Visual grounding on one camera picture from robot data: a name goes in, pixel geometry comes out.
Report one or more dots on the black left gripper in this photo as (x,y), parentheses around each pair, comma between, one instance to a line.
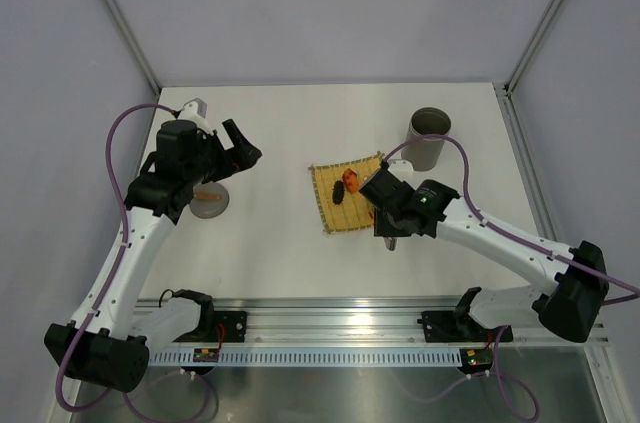
(239,157)

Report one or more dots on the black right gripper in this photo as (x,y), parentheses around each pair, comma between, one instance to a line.
(381,227)

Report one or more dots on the orange fried fish toy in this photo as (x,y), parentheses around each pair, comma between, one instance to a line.
(350,181)

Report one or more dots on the black sea cucumber toy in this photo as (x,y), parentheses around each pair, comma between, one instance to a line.
(338,192)

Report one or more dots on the bamboo woven tray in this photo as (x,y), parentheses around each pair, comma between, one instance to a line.
(351,214)

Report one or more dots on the grey metal lunch canister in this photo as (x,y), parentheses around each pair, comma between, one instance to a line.
(423,154)

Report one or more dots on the stainless steel tongs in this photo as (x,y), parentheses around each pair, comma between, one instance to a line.
(390,243)

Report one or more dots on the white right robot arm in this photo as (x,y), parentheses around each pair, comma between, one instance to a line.
(564,289)

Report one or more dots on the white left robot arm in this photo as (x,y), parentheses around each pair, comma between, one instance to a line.
(102,344)

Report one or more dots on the grey canister lid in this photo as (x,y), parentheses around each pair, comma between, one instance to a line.
(210,200)

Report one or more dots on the right small circuit board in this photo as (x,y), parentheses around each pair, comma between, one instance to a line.
(476,357)

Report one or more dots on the small circuit board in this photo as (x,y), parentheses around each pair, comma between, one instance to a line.
(205,355)
(476,357)

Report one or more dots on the left small circuit board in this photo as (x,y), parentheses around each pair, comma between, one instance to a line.
(205,355)

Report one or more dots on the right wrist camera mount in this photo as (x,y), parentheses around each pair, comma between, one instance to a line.
(402,170)

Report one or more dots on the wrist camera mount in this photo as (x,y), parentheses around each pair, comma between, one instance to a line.
(195,111)
(402,170)

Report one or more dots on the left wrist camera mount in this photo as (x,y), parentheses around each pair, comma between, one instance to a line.
(195,111)

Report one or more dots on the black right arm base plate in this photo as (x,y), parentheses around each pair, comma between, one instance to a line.
(442,326)

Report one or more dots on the white slotted cable duct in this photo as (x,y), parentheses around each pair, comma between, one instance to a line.
(315,357)

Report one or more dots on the aluminium front rail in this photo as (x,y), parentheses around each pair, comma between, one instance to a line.
(319,322)

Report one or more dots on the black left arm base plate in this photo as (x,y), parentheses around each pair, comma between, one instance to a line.
(230,326)

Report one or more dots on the left aluminium frame post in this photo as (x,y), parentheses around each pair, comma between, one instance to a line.
(122,26)

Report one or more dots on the aluminium frame post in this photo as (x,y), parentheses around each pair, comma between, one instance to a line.
(122,26)
(544,25)

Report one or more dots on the right aluminium frame post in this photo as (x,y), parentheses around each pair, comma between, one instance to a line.
(544,25)

